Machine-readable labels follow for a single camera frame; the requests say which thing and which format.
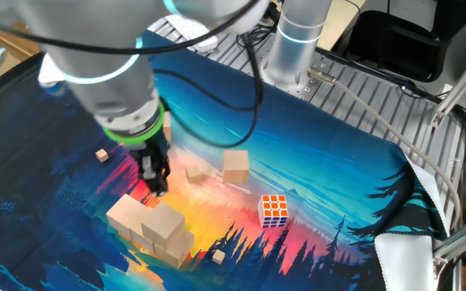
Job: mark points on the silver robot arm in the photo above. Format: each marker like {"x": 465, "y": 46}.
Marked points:
{"x": 107, "y": 60}

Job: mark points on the small wooden cube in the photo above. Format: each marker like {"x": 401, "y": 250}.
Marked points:
{"x": 193, "y": 173}
{"x": 218, "y": 256}
{"x": 102, "y": 155}

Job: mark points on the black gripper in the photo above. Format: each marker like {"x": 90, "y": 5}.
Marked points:
{"x": 152, "y": 149}

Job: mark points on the large wooden cube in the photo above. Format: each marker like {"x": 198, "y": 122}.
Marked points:
{"x": 124, "y": 213}
{"x": 180, "y": 250}
{"x": 167, "y": 127}
{"x": 140, "y": 239}
{"x": 235, "y": 166}
{"x": 163, "y": 224}

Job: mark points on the black office chair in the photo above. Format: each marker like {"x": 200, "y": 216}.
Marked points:
{"x": 399, "y": 44}

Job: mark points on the forest sunset printed cloth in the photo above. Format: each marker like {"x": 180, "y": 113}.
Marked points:
{"x": 318, "y": 161}

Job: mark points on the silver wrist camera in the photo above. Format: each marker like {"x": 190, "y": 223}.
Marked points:
{"x": 51, "y": 77}

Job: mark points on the aluminium frame bar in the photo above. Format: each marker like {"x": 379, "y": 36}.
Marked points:
{"x": 461, "y": 85}
{"x": 463, "y": 238}

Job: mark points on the Rubik's cube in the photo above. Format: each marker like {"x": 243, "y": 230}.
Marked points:
{"x": 272, "y": 211}

